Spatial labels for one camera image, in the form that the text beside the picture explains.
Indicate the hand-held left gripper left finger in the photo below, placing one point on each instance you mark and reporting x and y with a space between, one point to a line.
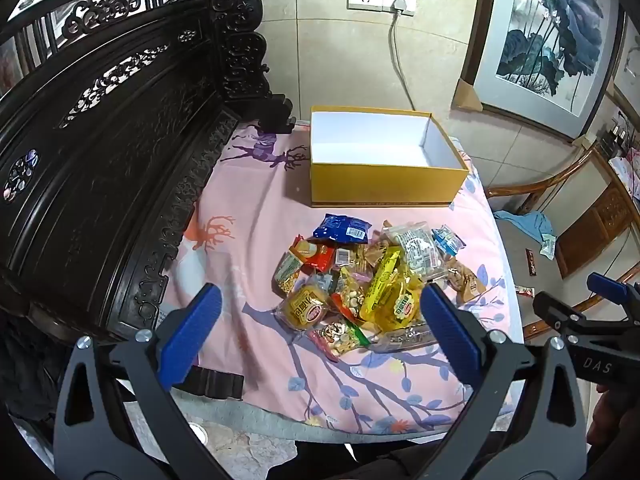
192 332

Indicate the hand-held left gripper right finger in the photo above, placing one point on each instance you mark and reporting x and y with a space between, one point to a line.
450 335

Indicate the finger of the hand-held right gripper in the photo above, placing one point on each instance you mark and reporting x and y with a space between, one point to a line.
552 309
607 286

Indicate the long yellow bar packet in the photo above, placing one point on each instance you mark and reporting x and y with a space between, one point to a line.
380 282

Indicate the pile of snack packets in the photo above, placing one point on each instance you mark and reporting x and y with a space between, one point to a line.
350 300

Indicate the clear green rice bar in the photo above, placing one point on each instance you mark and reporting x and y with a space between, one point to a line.
286 275

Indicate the red cookie packet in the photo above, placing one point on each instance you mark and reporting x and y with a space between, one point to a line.
315 256

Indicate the yellow cardboard box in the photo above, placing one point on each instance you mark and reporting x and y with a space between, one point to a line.
385 185

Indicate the small red packet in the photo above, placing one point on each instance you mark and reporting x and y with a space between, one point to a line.
525 291

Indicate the dark brown snack bar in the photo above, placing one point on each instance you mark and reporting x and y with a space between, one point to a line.
531 262

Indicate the brown label pastry packet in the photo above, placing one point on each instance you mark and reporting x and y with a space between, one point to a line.
465 282

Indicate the small pale green packet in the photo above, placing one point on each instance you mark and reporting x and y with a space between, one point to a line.
548 247

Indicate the wooden chair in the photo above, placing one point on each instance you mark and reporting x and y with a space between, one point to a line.
585 220

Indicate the blue cloth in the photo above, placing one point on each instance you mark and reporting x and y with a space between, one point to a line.
527 222

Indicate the clear purple print pastry packet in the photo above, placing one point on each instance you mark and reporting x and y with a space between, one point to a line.
415 250

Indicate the blue and white pastry packet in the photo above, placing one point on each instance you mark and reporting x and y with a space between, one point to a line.
447 242

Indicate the small round white object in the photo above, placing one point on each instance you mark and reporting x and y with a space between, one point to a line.
199 433

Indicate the pink printed blanket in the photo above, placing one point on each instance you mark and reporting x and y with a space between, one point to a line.
250 240

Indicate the pink cloth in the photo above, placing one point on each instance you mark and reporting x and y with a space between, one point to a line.
630 170

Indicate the cardboard corner protector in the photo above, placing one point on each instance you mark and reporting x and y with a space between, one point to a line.
586 141
467 96

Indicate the black power strip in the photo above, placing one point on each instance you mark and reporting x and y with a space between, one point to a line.
617 135

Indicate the blue cookie packet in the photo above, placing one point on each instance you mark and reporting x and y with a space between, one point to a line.
340 227

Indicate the carved dark wooden furniture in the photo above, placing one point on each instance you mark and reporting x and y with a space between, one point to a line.
125 135

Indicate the framed lotus painting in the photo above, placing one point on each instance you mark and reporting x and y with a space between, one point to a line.
545 35

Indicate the white plug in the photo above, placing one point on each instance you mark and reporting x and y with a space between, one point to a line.
400 5

